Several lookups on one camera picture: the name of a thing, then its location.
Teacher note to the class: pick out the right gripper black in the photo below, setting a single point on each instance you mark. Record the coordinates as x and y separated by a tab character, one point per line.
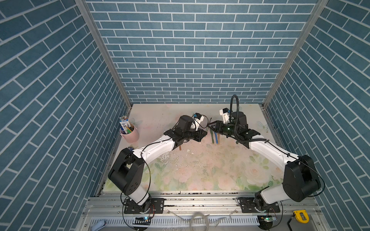
218	124

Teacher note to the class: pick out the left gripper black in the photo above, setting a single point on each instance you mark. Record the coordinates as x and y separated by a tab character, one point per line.
198	134

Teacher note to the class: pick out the light green pen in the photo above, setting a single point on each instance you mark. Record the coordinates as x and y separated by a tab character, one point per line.
212	136

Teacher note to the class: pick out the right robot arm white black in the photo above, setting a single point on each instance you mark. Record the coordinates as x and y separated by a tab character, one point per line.
300	177

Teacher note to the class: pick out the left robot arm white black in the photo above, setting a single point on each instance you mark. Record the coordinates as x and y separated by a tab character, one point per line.
127	170

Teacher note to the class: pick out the pink pen holder cup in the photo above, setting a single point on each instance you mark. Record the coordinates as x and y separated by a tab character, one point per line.
130	137

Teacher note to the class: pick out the box in pen cup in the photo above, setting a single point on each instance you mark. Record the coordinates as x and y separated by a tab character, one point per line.
125	125

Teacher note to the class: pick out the yellow tape measure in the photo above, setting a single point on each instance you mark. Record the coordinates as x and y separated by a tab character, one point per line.
301	216

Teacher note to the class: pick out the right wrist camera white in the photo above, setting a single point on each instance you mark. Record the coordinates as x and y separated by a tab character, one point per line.
225	114

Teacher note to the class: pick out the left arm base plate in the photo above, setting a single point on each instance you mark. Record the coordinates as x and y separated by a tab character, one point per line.
152	205

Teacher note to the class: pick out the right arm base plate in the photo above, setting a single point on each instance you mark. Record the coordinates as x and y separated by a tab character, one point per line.
253	205

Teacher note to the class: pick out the aluminium rail frame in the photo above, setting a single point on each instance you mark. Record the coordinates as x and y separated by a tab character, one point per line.
197	212

